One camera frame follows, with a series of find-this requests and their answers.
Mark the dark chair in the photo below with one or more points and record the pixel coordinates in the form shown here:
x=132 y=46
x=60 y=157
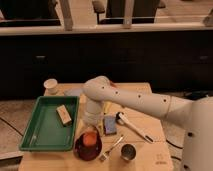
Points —
x=127 y=11

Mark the red-orange apple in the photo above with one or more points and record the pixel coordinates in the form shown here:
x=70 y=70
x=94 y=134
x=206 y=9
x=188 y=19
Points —
x=89 y=138

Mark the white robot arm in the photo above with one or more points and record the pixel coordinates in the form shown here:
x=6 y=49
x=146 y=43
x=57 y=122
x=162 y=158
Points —
x=194 y=116

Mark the grey cloth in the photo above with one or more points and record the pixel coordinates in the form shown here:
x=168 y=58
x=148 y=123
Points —
x=73 y=92

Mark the small metal cup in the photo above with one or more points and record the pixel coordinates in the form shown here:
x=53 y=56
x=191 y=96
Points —
x=128 y=152

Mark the purple bowl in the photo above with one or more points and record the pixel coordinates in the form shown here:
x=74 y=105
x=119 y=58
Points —
x=87 y=153

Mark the green plastic tray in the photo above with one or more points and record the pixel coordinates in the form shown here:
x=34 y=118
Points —
x=45 y=130

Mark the metal fork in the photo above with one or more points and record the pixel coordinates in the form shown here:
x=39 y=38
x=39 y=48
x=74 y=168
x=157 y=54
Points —
x=107 y=152

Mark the wooden block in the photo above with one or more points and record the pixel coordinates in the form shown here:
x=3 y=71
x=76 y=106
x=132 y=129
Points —
x=64 y=115

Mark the blue sponge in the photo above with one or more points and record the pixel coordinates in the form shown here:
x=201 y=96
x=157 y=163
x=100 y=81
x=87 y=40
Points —
x=110 y=125

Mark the white handled brush tool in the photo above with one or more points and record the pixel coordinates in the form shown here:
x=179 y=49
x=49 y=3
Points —
x=122 y=119

